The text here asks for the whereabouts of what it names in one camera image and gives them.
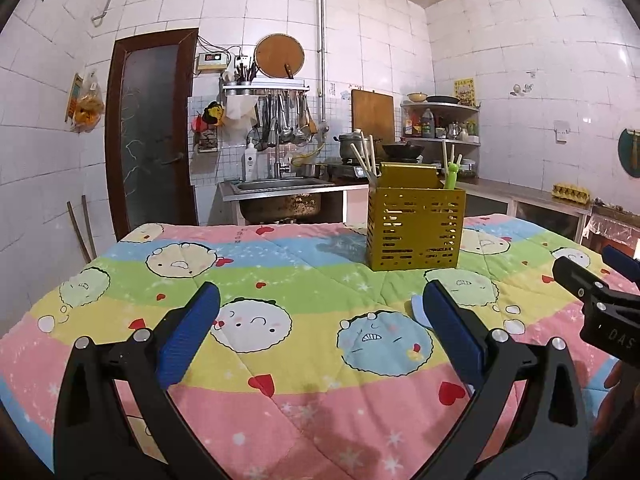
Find green plastic utensil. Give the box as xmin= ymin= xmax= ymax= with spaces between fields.
xmin=444 ymin=157 xmax=464 ymax=191

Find yellow hose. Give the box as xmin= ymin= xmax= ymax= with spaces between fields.
xmin=292 ymin=141 xmax=326 ymax=166

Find white thermostat box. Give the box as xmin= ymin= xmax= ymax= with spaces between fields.
xmin=195 ymin=51 xmax=231 ymax=72

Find steel wall rack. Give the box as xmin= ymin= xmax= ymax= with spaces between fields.
xmin=221 ymin=79 xmax=311 ymax=97

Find rectangular wooden cutting board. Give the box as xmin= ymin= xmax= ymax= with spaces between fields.
xmin=351 ymin=89 xmax=396 ymax=144

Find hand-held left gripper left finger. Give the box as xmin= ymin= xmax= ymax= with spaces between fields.
xmin=52 ymin=281 xmax=232 ymax=480

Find person's right hand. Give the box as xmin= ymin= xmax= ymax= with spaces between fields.
xmin=592 ymin=360 xmax=640 ymax=438

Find brown framed glass door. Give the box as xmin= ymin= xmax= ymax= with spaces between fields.
xmin=104 ymin=27 xmax=200 ymax=241

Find white soap bottle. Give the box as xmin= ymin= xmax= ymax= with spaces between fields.
xmin=242 ymin=141 xmax=258 ymax=182

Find plastic covered stand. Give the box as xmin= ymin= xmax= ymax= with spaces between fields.
xmin=582 ymin=204 xmax=640 ymax=252

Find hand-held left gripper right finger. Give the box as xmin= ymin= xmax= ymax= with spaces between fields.
xmin=410 ymin=280 xmax=591 ymax=480

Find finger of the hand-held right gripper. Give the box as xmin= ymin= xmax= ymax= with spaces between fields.
xmin=552 ymin=256 xmax=611 ymax=306
xmin=602 ymin=245 xmax=640 ymax=283

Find steel cooking pot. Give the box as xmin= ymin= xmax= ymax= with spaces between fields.
xmin=334 ymin=131 xmax=367 ymax=162

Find yellow wall poster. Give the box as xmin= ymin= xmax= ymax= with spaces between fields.
xmin=453 ymin=77 xmax=476 ymax=107

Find black wok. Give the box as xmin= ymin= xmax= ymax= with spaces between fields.
xmin=382 ymin=142 xmax=426 ymax=162

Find yellow egg carton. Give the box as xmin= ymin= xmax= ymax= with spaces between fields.
xmin=551 ymin=183 xmax=592 ymax=205

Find kitchen counter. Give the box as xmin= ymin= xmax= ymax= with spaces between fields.
xmin=465 ymin=177 xmax=596 ymax=244

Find dark green round wall plate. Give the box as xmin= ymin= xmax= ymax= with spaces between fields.
xmin=617 ymin=127 xmax=640 ymax=179

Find round wooden board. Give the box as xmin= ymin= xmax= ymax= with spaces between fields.
xmin=254 ymin=33 xmax=306 ymax=80

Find steel kitchen sink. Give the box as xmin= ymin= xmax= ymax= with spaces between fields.
xmin=217 ymin=176 xmax=371 ymax=227

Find colourful cartoon printed blanket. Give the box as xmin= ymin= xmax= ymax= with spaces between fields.
xmin=0 ymin=212 xmax=640 ymax=480

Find red and yellow hanging items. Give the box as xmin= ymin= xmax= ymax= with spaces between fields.
xmin=192 ymin=101 xmax=226 ymax=154

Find row of hanging metal utensils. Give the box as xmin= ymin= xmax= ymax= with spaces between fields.
xmin=247 ymin=92 xmax=319 ymax=151

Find corner wall shelf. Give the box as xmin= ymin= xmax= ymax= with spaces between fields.
xmin=400 ymin=92 xmax=482 ymax=181

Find white hanging cloth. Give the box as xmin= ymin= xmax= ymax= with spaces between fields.
xmin=224 ymin=96 xmax=259 ymax=131

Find gas stove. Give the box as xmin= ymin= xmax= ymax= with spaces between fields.
xmin=327 ymin=160 xmax=382 ymax=182

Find yellow perforated utensil holder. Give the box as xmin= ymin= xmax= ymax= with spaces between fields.
xmin=366 ymin=161 xmax=467 ymax=272

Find pair of thin wooden sticks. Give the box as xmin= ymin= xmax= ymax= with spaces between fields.
xmin=66 ymin=195 xmax=98 ymax=263

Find yellow plastic bag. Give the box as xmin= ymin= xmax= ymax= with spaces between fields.
xmin=65 ymin=70 xmax=106 ymax=134

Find white wall pipe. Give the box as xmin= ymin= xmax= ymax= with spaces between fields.
xmin=91 ymin=0 xmax=329 ymax=134

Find steel faucet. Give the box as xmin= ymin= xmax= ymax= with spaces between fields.
xmin=272 ymin=130 xmax=294 ymax=180

